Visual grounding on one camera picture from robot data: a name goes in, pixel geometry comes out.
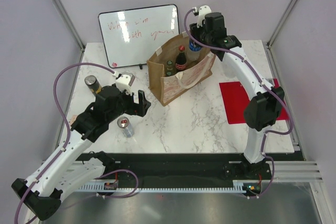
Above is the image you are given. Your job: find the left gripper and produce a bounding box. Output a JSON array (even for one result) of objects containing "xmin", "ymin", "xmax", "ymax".
[{"xmin": 107, "ymin": 87, "xmax": 151, "ymax": 123}]

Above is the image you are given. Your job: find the blue-label water bottle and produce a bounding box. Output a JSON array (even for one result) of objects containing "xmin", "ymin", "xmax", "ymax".
[
  {"xmin": 187, "ymin": 39, "xmax": 202, "ymax": 61},
  {"xmin": 223, "ymin": 63, "xmax": 236, "ymax": 79}
]

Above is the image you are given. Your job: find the brown canvas tote bag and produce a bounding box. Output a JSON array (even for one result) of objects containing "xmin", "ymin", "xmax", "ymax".
[{"xmin": 147, "ymin": 32, "xmax": 215, "ymax": 106}]

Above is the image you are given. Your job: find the Coca-Cola glass bottle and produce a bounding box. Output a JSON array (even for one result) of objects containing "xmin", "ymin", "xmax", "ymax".
[{"xmin": 175, "ymin": 45, "xmax": 187, "ymax": 72}]

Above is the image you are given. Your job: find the clear soda water bottle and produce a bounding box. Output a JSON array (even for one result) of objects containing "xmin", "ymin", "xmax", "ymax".
[{"xmin": 165, "ymin": 71, "xmax": 174, "ymax": 77}]

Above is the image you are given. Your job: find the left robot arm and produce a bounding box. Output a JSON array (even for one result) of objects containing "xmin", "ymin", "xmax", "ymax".
[{"xmin": 12, "ymin": 84, "xmax": 151, "ymax": 221}]

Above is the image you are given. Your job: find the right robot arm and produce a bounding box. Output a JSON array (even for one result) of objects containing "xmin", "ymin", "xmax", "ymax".
[{"xmin": 184, "ymin": 9, "xmax": 286, "ymax": 179}]

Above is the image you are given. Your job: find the silver beverage can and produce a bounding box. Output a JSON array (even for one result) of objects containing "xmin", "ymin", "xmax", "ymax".
[{"xmin": 117, "ymin": 116, "xmax": 134, "ymax": 138}]

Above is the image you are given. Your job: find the black and yellow can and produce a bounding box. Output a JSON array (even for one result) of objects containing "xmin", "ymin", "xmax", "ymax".
[{"xmin": 85, "ymin": 75, "xmax": 102, "ymax": 95}]

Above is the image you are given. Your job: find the white dry-erase board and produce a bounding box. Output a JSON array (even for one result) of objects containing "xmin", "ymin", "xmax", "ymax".
[{"xmin": 98, "ymin": 4, "xmax": 180, "ymax": 69}]

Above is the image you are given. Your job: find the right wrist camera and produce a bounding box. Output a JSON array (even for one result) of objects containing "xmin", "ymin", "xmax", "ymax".
[{"xmin": 192, "ymin": 5, "xmax": 212, "ymax": 28}]

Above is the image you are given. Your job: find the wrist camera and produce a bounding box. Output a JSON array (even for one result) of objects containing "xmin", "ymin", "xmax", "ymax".
[
  {"xmin": 113, "ymin": 72, "xmax": 135, "ymax": 95},
  {"xmin": 192, "ymin": 5, "xmax": 212, "ymax": 28}
]

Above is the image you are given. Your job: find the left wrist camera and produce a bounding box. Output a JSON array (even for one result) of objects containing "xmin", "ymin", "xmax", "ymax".
[{"xmin": 113, "ymin": 72, "xmax": 135, "ymax": 95}]

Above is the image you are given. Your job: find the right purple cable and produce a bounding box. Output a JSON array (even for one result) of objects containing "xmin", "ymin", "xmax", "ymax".
[{"xmin": 183, "ymin": 8, "xmax": 294, "ymax": 200}]

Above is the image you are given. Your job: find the purple cable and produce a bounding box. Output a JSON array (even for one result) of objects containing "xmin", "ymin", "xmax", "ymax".
[
  {"xmin": 183, "ymin": 8, "xmax": 294, "ymax": 200},
  {"xmin": 14, "ymin": 62, "xmax": 118, "ymax": 224}
]

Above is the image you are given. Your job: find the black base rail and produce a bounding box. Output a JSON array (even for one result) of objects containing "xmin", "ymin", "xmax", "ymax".
[{"xmin": 78, "ymin": 151, "xmax": 272, "ymax": 190}]

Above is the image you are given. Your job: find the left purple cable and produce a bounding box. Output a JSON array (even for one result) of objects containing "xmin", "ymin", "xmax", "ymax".
[{"xmin": 14, "ymin": 62, "xmax": 118, "ymax": 224}]

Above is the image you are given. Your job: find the white cable duct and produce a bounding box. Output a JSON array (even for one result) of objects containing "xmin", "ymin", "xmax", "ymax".
[{"xmin": 76, "ymin": 181, "xmax": 260, "ymax": 194}]

